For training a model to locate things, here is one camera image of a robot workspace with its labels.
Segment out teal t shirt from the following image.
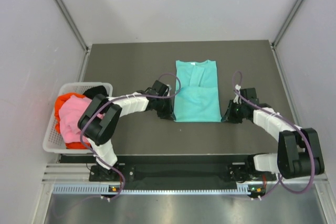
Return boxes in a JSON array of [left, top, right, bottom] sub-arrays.
[[174, 60, 222, 123]]

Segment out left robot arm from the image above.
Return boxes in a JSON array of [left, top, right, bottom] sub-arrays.
[[77, 80, 175, 180]]

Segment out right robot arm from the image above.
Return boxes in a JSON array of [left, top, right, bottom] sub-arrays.
[[222, 85, 324, 180]]

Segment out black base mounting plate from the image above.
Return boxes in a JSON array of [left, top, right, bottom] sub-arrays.
[[89, 154, 279, 190]]

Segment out black t shirt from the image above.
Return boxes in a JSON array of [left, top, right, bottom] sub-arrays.
[[83, 86, 108, 100]]

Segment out pink t shirt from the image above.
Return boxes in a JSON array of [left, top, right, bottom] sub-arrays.
[[58, 94, 92, 145]]

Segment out orange t shirt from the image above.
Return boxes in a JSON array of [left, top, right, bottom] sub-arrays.
[[54, 93, 86, 150]]

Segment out white plastic basket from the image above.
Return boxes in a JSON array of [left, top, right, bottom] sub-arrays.
[[43, 82, 114, 155]]

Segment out aluminium front rail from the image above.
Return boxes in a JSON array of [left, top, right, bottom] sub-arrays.
[[42, 163, 328, 185]]

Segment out left aluminium frame post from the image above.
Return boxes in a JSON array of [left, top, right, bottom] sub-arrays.
[[38, 0, 91, 51]]

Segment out aluminium frame post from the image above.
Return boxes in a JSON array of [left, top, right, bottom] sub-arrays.
[[270, 0, 305, 50], [38, 0, 91, 51]]

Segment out grey slotted cable duct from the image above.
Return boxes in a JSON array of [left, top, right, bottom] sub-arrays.
[[52, 184, 265, 195]]

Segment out right aluminium frame post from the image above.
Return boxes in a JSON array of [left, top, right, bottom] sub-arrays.
[[270, 0, 305, 50]]

